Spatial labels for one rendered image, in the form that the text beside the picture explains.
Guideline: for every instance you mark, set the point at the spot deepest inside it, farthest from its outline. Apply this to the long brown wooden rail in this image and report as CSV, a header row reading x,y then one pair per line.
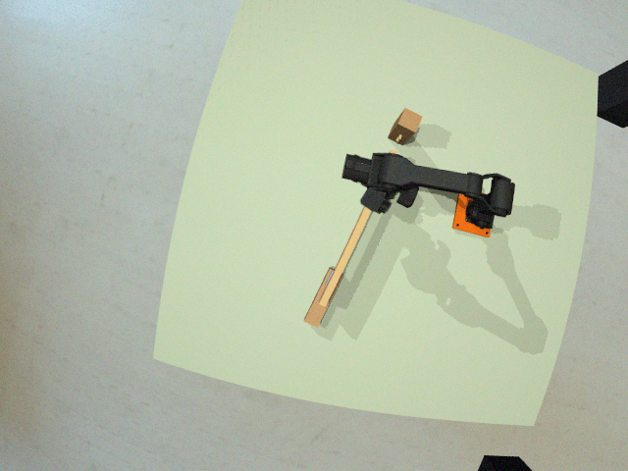
x,y
344,256

